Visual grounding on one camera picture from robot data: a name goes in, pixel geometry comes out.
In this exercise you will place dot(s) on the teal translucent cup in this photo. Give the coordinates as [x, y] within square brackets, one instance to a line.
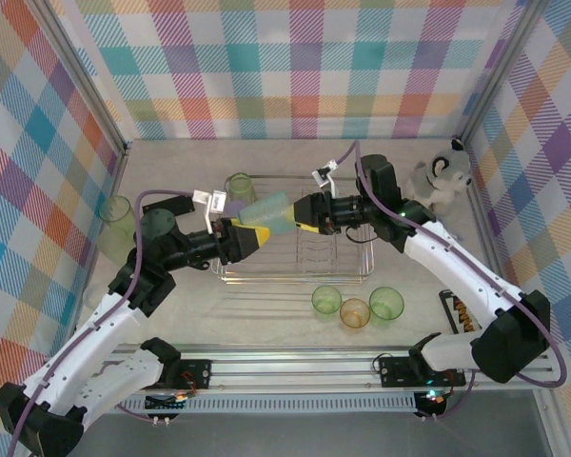
[266, 214]

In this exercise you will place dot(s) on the purple opaque cup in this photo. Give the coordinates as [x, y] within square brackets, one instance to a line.
[232, 207]

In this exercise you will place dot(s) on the tall clear green cup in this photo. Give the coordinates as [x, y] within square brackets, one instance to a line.
[242, 188]

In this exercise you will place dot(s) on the orange translucent cup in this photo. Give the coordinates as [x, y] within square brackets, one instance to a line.
[354, 316]

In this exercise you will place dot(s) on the medium green translucent cup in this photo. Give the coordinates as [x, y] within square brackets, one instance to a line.
[385, 314]

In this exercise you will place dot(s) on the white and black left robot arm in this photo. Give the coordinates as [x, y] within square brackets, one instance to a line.
[100, 333]

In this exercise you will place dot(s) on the tall pale green cup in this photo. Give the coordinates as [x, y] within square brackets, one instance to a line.
[116, 224]

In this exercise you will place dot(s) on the small light green cup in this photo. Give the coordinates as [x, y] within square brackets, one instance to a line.
[326, 304]

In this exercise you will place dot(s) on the grey husky plush toy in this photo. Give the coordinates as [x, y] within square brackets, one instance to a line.
[438, 181]

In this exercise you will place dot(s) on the clear colourless cup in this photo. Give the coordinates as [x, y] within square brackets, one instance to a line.
[94, 296]

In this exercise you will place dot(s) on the black abacus with orange beads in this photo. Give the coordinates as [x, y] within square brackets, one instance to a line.
[452, 304]

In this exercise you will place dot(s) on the thin aluminium floor rail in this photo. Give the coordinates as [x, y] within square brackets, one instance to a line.
[480, 209]
[119, 164]

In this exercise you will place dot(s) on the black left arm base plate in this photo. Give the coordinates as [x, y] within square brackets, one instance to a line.
[200, 373]

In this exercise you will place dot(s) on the wide aluminium extrusion rail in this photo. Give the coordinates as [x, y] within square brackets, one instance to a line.
[290, 376]

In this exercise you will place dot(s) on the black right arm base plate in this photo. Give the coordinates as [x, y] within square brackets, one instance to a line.
[395, 371]

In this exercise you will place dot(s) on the aluminium frame post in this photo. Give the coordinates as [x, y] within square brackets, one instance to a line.
[78, 71]
[497, 71]

